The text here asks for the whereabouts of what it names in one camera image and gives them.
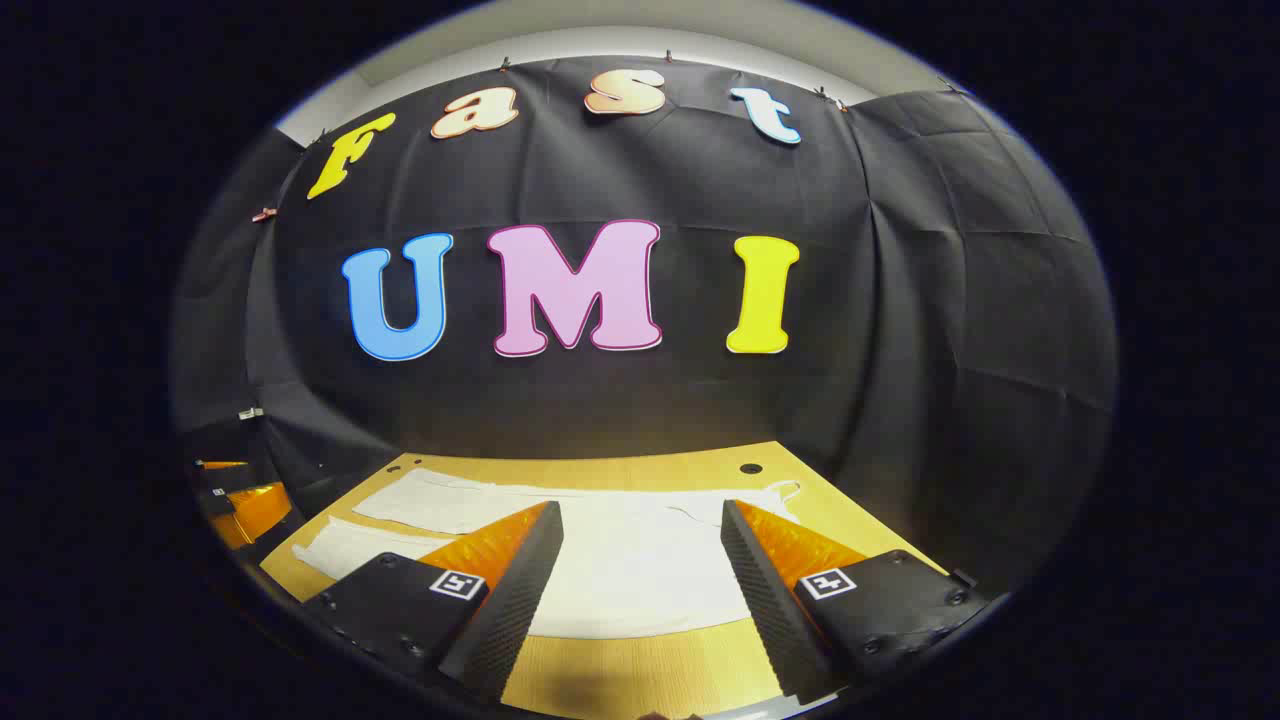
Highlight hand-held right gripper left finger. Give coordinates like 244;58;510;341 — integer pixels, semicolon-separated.
300;500;565;703

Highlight white jeans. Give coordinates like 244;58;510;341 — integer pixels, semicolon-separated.
292;468;804;641

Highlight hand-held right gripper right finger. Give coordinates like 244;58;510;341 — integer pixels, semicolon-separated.
720;499;989;704

